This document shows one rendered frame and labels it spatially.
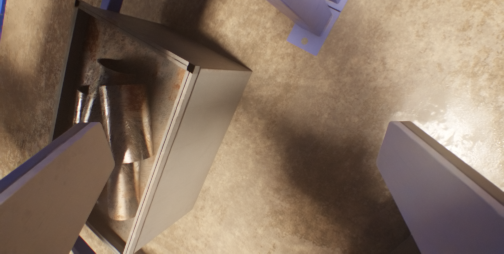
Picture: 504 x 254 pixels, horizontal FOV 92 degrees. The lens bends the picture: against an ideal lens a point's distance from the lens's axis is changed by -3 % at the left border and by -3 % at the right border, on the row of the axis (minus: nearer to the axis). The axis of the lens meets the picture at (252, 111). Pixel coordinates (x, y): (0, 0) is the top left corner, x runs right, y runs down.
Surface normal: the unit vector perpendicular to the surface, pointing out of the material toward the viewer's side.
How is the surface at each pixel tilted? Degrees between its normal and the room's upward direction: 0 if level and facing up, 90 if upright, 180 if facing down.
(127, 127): 50
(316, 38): 0
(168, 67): 0
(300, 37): 0
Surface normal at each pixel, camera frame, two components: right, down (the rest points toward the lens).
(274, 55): -0.40, 0.12
